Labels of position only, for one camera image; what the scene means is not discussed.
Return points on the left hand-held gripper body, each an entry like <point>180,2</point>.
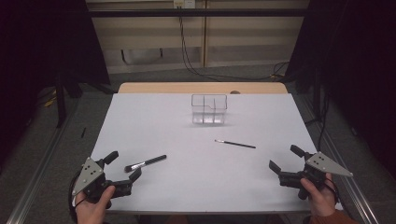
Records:
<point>93,182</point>

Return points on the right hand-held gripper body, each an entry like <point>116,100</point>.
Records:
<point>320,163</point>

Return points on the large fluffy makeup brush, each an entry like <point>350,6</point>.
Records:
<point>149,161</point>

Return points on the thin black makeup brush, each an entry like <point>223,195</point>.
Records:
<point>236,143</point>

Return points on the clear plastic organizer box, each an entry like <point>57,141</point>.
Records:
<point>208,110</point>

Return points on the person's left hand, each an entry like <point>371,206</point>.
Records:
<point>88,211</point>

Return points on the person's right hand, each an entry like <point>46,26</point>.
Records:
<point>322,200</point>

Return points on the white table cover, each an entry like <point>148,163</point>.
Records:
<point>186,180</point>

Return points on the black metal stand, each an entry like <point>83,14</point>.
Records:
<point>61,102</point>

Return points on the black curtain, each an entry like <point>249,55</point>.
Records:
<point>358,77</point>
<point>40,62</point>

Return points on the wooden table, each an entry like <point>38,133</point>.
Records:
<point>174,87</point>

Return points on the black horizontal crossbar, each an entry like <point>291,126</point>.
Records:
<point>199,12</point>

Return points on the aluminium floor rail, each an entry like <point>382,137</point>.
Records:
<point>37,174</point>
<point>358,189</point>

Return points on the white wall outlet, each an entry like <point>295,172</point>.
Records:
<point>184,3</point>

